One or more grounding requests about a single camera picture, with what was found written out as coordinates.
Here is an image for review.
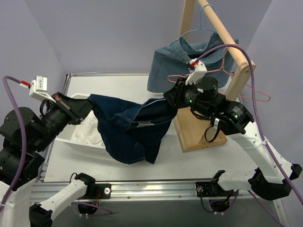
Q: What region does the blue wire hanger back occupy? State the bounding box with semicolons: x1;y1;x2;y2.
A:
178;0;217;58

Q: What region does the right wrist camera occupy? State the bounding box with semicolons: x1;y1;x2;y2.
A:
185;58;207;85

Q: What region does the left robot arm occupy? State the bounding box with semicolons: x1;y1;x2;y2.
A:
0;93;96;227

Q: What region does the white plastic basket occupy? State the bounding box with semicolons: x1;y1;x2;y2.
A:
54;93;107;157

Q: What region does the aluminium mounting rail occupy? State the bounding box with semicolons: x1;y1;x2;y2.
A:
30;178;256;203

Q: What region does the wooden clothes rack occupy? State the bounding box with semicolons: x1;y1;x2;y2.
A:
173;0;256;153

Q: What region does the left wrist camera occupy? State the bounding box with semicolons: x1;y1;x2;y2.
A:
29;76;56;103

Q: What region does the dark blue denim skirt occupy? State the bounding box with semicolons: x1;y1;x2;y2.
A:
88;94;178;164

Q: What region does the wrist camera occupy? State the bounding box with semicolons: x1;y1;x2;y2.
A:
29;76;56;103
185;58;207;85

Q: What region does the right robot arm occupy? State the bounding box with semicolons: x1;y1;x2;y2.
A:
164;77;303;201

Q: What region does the blue wire hanger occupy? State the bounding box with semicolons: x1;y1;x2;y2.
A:
143;97;167;106
178;0;217;58

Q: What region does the white pleated skirt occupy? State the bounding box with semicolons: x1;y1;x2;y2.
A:
71;111;104;147

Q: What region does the pink wire hanger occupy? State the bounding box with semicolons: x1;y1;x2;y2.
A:
167;47;272;102

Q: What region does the blue wire hanger front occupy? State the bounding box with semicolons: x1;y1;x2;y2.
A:
143;97;167;106

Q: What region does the light blue denim skirt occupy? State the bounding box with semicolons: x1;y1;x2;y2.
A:
147;33;234;93

